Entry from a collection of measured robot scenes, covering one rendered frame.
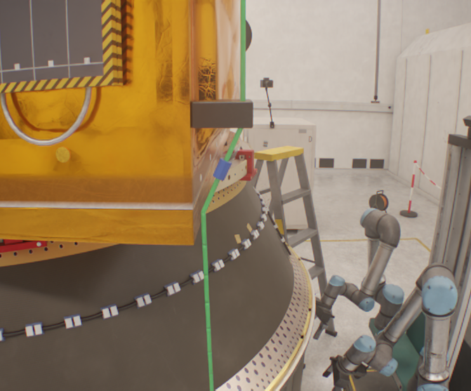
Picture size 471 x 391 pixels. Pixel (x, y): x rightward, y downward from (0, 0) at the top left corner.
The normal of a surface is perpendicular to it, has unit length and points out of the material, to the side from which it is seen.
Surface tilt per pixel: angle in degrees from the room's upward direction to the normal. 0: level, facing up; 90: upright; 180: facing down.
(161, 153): 94
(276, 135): 90
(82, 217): 90
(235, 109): 90
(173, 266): 62
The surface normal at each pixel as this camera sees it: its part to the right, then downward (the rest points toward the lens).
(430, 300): -0.45, 0.13
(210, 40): 0.77, 0.18
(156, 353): 0.57, -0.25
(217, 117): -0.02, 0.28
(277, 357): 0.59, -0.60
